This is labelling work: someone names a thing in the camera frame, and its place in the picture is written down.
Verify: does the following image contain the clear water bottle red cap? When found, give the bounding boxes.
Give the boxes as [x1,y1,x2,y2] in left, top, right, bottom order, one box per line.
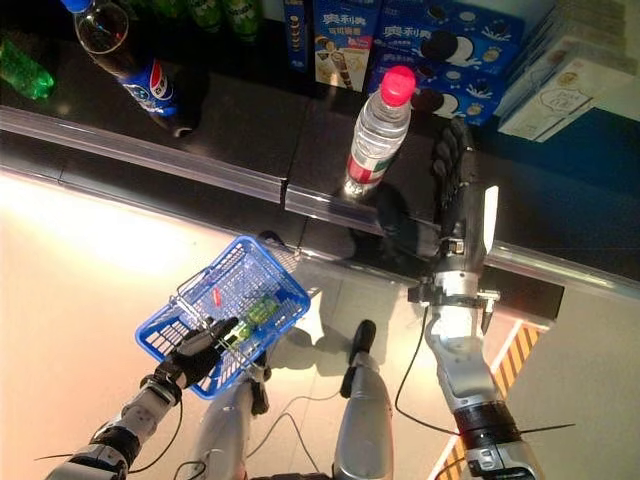
[342,64,419,201]

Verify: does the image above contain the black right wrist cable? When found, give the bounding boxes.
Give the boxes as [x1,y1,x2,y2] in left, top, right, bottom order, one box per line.
[393,304,464,437]

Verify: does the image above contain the green soda bottle lying flat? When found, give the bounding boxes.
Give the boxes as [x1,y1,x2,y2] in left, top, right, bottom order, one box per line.
[222,294,280,351]

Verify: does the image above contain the white right wrist plate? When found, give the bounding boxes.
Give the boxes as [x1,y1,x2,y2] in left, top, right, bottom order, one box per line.
[481,183,502,257]

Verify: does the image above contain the narrow blue biscuit box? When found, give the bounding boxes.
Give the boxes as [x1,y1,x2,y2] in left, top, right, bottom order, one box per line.
[282,0,314,74]

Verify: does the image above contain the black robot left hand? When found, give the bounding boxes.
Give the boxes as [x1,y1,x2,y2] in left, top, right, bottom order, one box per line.
[153,315,241,391]

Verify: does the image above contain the blue white wafer cone box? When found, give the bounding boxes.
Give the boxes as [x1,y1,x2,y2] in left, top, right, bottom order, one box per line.
[312,0,376,94]

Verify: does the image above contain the cream gift box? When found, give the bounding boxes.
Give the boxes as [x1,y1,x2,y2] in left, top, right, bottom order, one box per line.
[504,0,640,101]
[497,34,639,145]

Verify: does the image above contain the Pepsi cola bottle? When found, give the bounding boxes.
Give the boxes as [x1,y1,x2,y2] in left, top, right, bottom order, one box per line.
[59,0,184,137]

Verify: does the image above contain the blue Oreo cookie box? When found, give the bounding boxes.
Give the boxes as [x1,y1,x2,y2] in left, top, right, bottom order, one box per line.
[372,0,529,76]
[367,64,509,129]

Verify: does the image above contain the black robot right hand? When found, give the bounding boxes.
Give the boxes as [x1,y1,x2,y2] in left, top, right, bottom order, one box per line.
[429,117,489,262]

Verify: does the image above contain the blue plastic shopping basket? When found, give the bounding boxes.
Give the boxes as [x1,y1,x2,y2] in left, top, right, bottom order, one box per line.
[134,234,312,401]

